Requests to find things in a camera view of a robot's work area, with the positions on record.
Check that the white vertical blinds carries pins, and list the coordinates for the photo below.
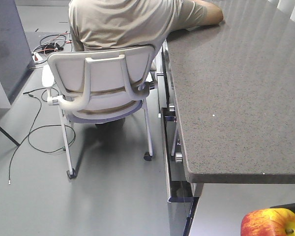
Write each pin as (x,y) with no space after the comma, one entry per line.
(286,6)

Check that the red yellow apple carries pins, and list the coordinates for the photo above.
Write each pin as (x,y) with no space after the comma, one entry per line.
(268,222)

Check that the white power strip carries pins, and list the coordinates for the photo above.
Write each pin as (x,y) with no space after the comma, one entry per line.
(38,59)

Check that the grey cabinet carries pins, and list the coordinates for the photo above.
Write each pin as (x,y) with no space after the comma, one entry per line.
(15,55)

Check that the person in beige shirt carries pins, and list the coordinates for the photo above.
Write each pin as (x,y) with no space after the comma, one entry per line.
(114,24)

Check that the white office chair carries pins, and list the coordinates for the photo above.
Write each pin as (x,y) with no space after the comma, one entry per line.
(97,87)

